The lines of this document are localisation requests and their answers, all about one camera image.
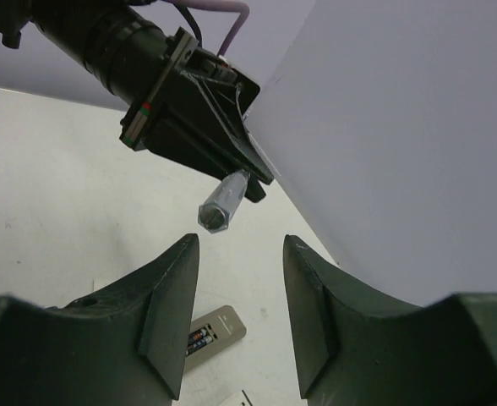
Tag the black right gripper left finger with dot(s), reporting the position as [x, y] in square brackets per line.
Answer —
[124, 344]

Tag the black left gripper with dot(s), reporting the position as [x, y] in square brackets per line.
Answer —
[203, 98]

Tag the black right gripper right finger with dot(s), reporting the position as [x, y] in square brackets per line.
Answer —
[354, 345]

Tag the black AAA battery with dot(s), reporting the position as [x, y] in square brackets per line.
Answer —
[198, 335]
[197, 345]

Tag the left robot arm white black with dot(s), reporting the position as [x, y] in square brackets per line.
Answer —
[113, 43]

